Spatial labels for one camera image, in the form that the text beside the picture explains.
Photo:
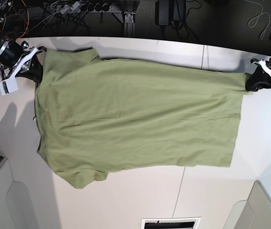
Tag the grey partition left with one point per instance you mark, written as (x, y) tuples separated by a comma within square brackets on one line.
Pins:
[(16, 208)]

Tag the grey partition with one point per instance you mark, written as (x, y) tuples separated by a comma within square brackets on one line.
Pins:
[(16, 208), (253, 213)]

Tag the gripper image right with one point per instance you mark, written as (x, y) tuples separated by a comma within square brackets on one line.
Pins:
[(261, 78)]

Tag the white vent slot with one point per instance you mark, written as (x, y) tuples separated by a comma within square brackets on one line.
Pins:
[(175, 223)]

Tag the green t-shirt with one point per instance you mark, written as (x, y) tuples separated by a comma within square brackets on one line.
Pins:
[(97, 116)]

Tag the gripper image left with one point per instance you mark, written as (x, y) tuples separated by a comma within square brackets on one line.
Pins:
[(11, 55)]

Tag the black power strip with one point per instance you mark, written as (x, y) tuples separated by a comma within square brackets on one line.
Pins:
[(95, 6)]

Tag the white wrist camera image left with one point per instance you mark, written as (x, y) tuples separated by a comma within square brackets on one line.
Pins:
[(8, 86)]

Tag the grey partition right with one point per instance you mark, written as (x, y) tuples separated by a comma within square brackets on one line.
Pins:
[(253, 213)]

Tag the aluminium frame post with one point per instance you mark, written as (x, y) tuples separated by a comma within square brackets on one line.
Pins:
[(129, 24)]

